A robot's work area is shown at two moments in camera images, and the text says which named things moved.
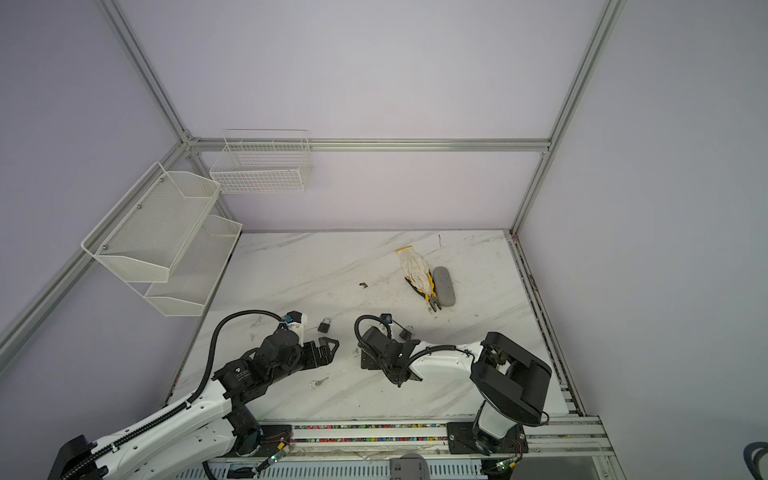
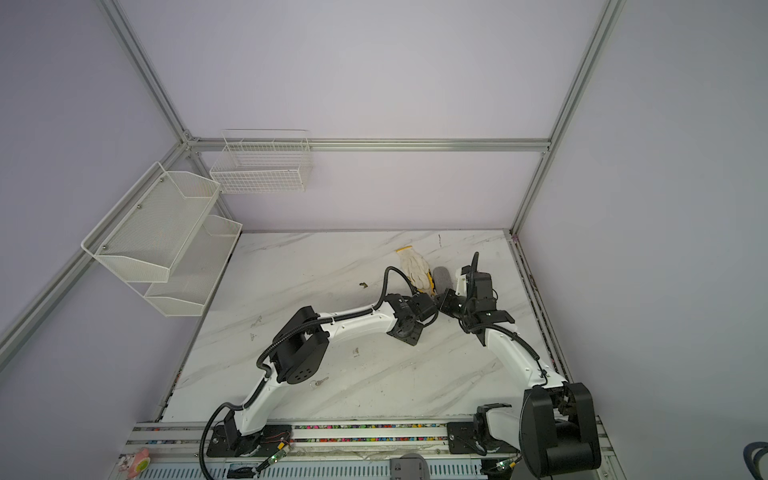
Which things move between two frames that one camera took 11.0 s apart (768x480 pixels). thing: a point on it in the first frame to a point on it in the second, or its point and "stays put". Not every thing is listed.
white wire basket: x=262 y=160 stays put
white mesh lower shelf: x=197 y=270 stays put
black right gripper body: x=400 y=360 to x=475 y=285
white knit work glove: x=415 y=267 stays put
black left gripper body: x=320 y=351 to x=425 y=304
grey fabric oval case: x=443 y=286 stays put
